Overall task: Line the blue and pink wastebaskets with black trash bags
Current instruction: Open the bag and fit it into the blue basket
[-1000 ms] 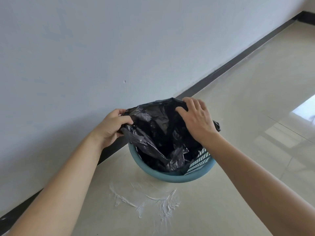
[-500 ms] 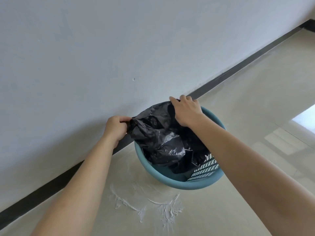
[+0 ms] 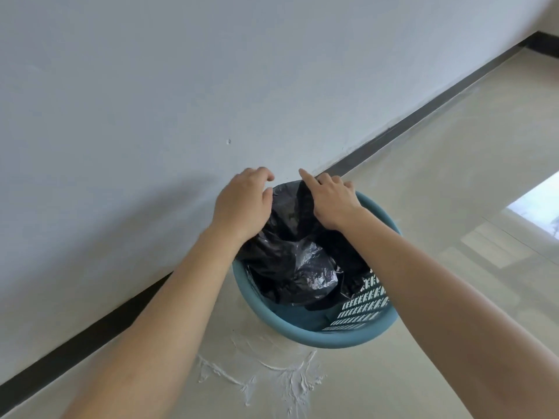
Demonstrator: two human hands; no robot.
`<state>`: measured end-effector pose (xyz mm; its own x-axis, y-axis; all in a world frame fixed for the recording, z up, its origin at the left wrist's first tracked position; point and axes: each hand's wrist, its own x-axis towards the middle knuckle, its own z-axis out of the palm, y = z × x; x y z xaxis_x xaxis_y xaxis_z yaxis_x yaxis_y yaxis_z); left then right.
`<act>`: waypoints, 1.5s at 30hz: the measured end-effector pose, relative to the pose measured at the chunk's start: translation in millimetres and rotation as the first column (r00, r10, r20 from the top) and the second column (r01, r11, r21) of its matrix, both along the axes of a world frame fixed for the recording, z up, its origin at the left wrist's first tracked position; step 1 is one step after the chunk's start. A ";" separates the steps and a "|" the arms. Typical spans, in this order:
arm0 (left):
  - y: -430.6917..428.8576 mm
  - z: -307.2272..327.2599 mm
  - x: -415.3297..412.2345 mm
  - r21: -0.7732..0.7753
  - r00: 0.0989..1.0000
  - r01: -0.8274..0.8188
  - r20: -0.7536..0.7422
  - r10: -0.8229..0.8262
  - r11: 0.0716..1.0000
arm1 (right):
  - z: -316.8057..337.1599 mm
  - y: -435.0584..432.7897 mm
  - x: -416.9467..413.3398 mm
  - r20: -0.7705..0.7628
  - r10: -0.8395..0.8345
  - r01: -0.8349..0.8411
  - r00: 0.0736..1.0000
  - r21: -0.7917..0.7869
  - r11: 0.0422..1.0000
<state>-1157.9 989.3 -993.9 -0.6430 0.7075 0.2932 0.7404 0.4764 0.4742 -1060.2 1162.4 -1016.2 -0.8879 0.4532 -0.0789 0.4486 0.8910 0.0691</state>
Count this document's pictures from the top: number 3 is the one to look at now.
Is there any person's left hand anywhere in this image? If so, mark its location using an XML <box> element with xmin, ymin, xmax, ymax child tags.
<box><xmin>209</xmin><ymin>166</ymin><xmax>276</xmax><ymax>245</ymax></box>

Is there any person's right hand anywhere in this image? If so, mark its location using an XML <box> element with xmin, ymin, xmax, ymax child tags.
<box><xmin>298</xmin><ymin>168</ymin><xmax>366</xmax><ymax>232</ymax></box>

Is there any black trash bag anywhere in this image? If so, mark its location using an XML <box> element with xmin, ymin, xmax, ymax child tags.
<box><xmin>235</xmin><ymin>180</ymin><xmax>372</xmax><ymax>313</ymax></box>

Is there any teal plastic waste basket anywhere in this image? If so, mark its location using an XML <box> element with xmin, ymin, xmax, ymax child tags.
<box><xmin>231</xmin><ymin>190</ymin><xmax>402</xmax><ymax>350</ymax></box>

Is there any person's right forearm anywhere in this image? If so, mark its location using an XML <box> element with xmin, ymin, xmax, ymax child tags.
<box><xmin>338</xmin><ymin>208</ymin><xmax>559</xmax><ymax>419</ymax></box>

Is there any person's left forearm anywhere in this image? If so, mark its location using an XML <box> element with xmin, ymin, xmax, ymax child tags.
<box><xmin>61</xmin><ymin>226</ymin><xmax>245</xmax><ymax>419</ymax></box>

